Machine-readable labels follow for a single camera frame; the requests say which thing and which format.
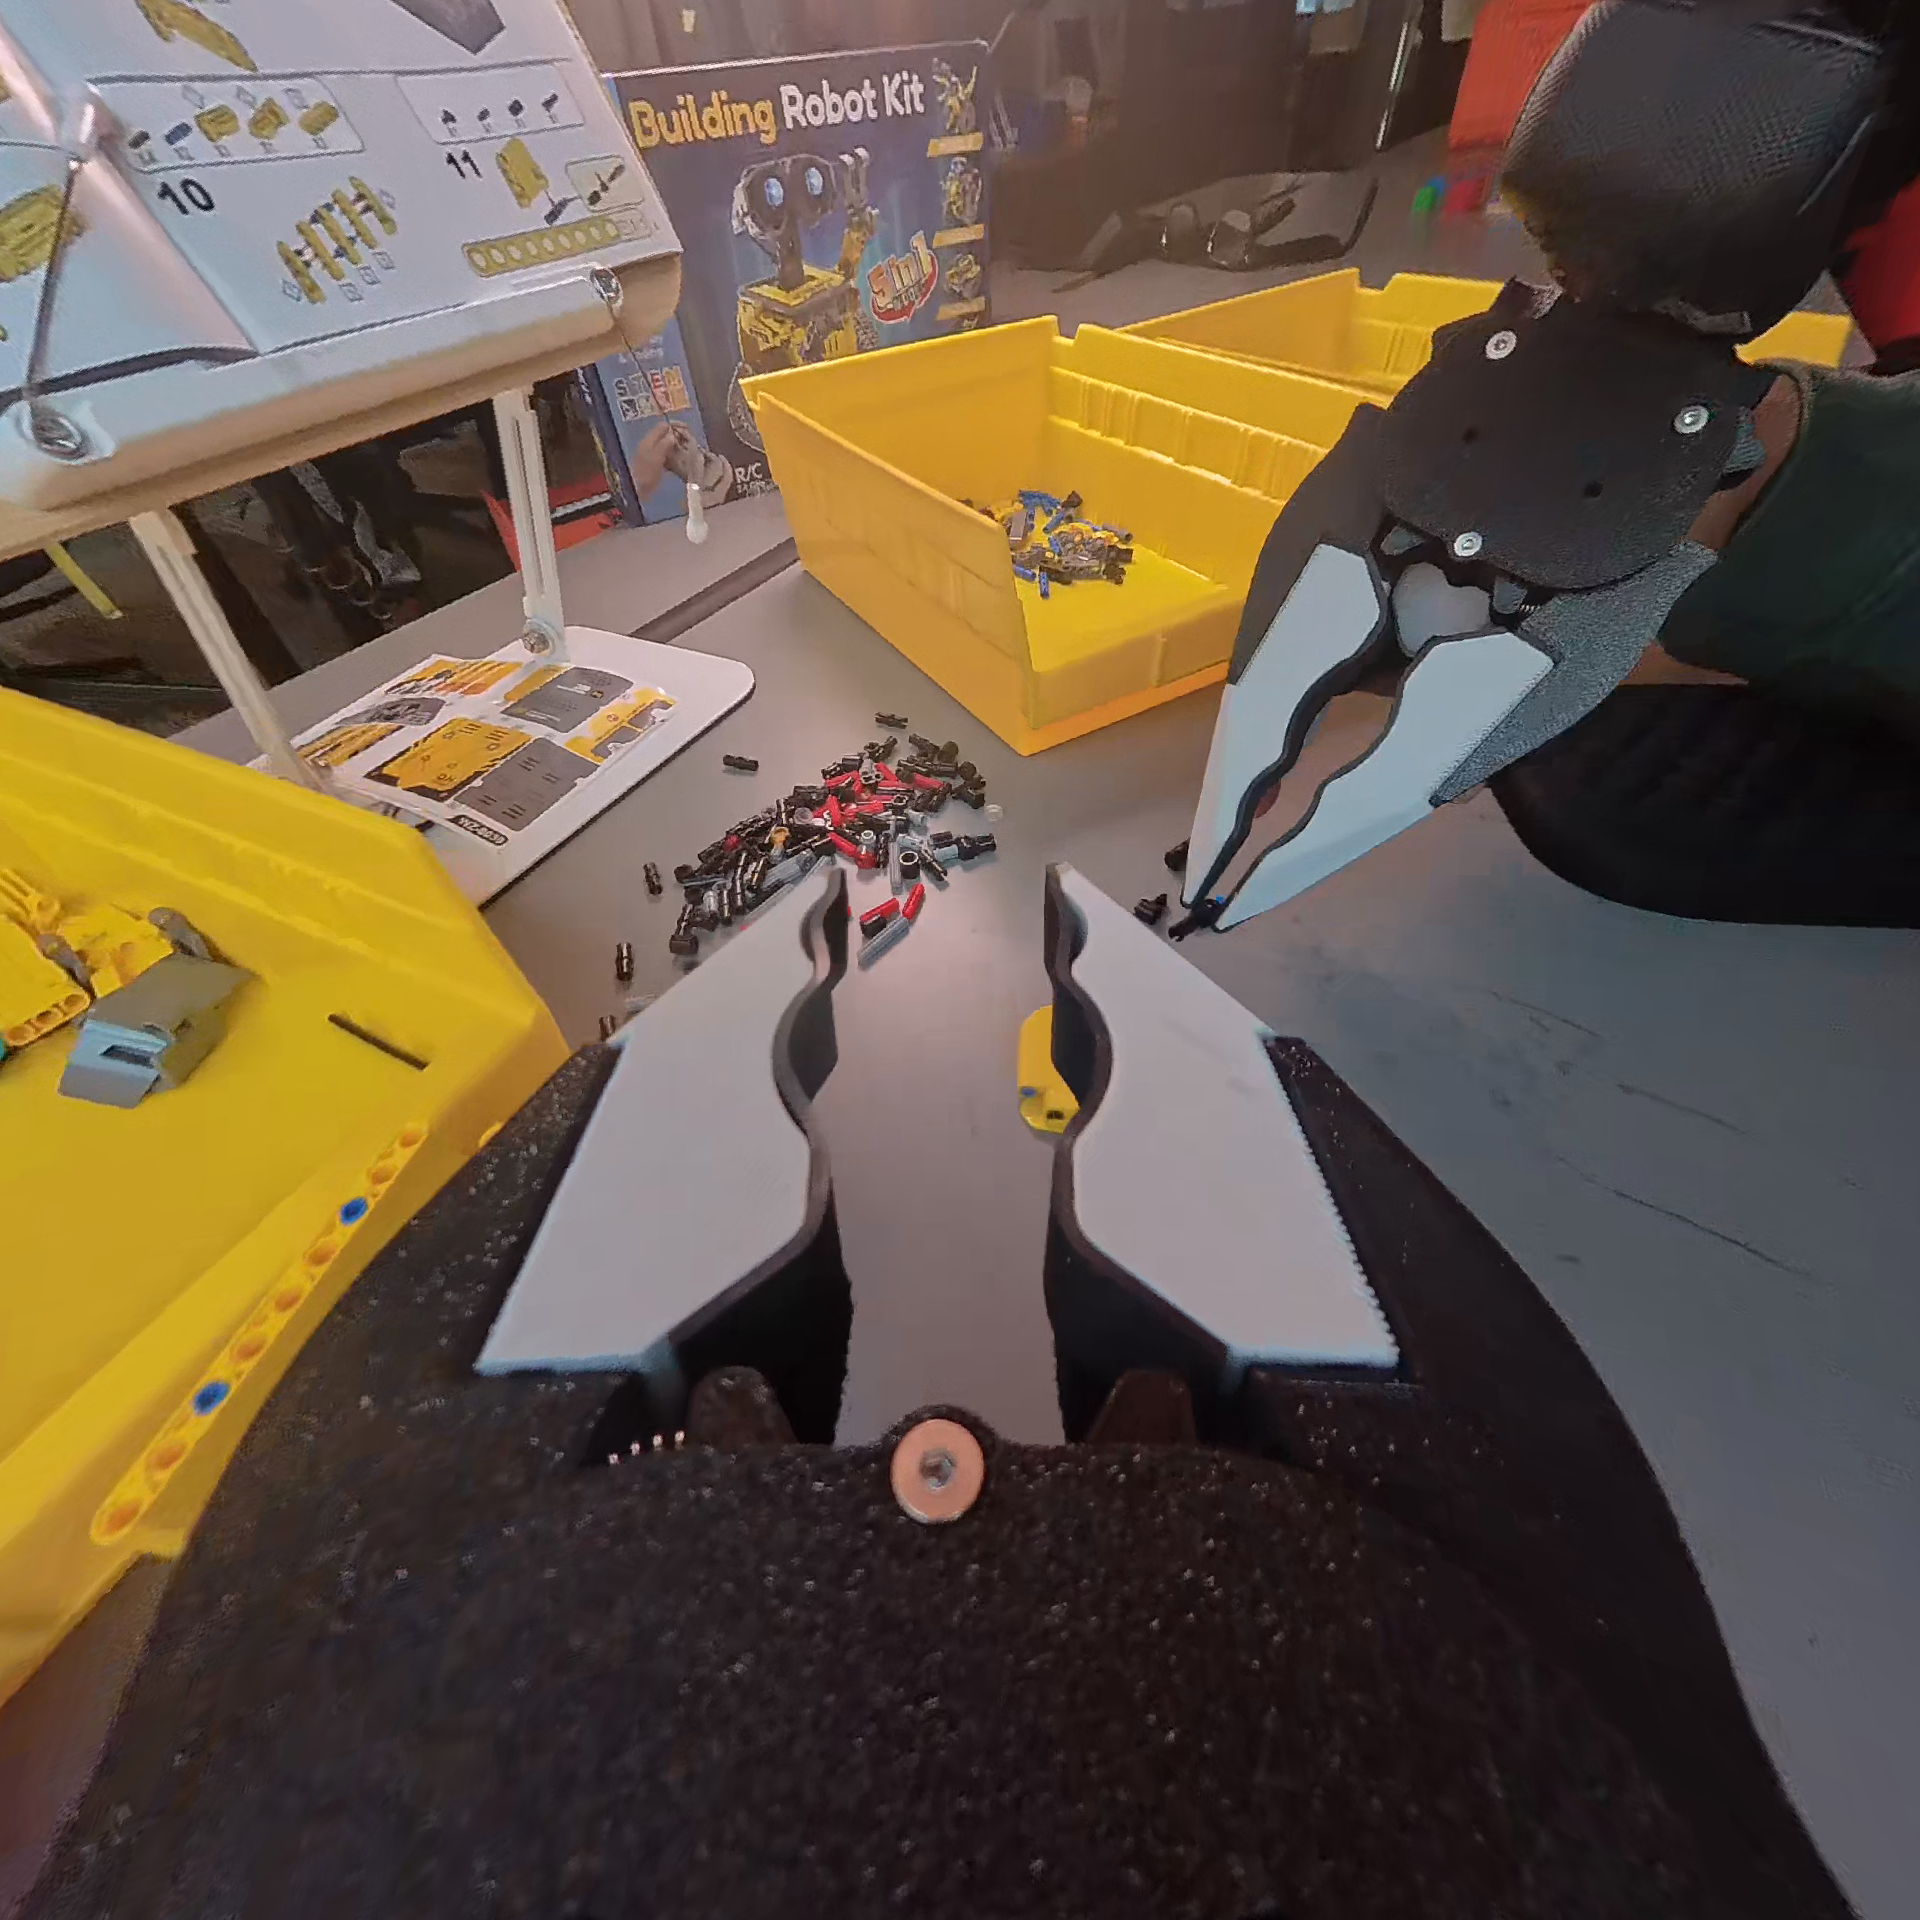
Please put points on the small black lego pin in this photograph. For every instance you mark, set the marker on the small black lego pin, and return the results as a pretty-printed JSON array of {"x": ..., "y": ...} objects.
[{"x": 1193, "y": 914}]

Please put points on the person's right forearm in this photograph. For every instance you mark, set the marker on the person's right forearm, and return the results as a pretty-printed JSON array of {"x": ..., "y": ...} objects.
[{"x": 1845, "y": 569}]

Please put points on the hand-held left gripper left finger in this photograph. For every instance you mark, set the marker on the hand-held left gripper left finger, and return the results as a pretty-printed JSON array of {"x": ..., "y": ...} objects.
[{"x": 660, "y": 1200}]

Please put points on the pile of small lego pieces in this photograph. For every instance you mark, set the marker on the pile of small lego pieces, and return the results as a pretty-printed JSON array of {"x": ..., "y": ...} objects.
[{"x": 838, "y": 810}]

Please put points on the blue printed toy box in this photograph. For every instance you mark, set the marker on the blue printed toy box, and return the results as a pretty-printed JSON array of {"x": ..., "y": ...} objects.
[{"x": 838, "y": 196}]

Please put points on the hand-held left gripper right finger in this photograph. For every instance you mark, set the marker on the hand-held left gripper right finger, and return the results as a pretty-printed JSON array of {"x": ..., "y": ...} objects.
[{"x": 1214, "y": 1200}]

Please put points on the grey lego bracket piece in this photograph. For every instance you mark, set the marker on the grey lego bracket piece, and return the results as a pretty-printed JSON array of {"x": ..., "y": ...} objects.
[{"x": 149, "y": 1037}]

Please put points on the yellow lego subassembly blue pins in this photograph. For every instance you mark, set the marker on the yellow lego subassembly blue pins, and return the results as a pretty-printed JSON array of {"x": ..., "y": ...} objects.
[{"x": 1042, "y": 1073}]

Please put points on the pale document stand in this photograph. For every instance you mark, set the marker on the pale document stand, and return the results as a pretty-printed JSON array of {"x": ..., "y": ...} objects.
[{"x": 376, "y": 405}]

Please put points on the red fabric bag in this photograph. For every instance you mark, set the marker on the red fabric bag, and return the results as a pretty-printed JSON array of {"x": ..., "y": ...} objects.
[{"x": 1882, "y": 285}]

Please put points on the person's right hand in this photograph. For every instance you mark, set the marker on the person's right hand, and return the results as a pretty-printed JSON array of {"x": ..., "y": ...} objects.
[{"x": 1768, "y": 428}]

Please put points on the orange red crate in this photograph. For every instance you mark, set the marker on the orange red crate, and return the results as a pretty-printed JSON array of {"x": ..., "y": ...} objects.
[{"x": 1516, "y": 68}]

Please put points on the black safety glasses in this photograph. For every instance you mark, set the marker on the black safety glasses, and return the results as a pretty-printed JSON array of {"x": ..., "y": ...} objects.
[{"x": 1229, "y": 237}]

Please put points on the lego model on black base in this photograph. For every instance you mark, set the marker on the lego model on black base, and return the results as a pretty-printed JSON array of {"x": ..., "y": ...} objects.
[{"x": 254, "y": 1335}]

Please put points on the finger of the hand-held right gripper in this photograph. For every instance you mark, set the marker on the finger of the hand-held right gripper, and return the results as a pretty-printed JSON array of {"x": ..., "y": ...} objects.
[
  {"x": 1425, "y": 735},
  {"x": 1289, "y": 674}
]

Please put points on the red printed box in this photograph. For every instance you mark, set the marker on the red printed box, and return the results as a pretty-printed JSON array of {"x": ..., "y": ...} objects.
[{"x": 585, "y": 504}]

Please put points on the open lego instruction booklet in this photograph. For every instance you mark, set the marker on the open lego instruction booklet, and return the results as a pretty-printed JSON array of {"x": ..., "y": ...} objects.
[{"x": 376, "y": 150}]

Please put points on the small coloured blocks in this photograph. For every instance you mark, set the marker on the small coloured blocks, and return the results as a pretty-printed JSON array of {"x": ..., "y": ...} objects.
[{"x": 1448, "y": 196}]

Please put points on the yellow storage bin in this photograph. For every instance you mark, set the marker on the yellow storage bin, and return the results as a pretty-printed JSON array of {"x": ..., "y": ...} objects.
[
  {"x": 1305, "y": 324},
  {"x": 901, "y": 495},
  {"x": 225, "y": 1200}
]

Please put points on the yellow lego frame pieces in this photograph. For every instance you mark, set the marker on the yellow lego frame pieces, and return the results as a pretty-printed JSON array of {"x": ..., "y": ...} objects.
[{"x": 59, "y": 945}]

